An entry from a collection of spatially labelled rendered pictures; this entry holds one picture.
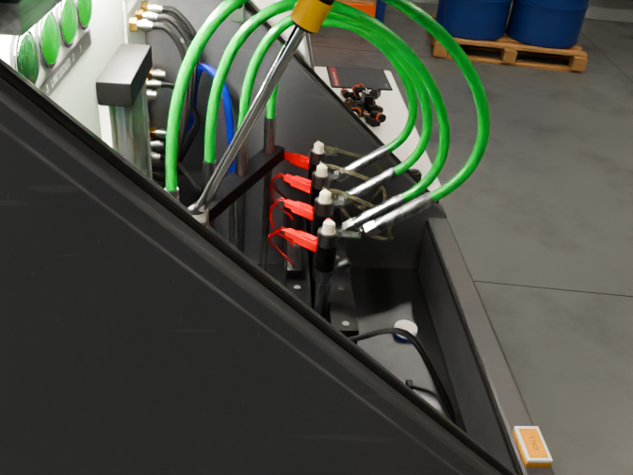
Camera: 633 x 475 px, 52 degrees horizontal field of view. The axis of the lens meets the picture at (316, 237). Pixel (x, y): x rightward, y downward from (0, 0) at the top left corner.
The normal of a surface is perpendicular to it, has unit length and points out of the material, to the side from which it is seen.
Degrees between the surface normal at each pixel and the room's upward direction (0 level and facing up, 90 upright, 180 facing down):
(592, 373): 0
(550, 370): 0
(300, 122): 90
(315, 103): 90
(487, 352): 0
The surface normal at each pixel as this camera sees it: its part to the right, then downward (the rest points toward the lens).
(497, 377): 0.07, -0.84
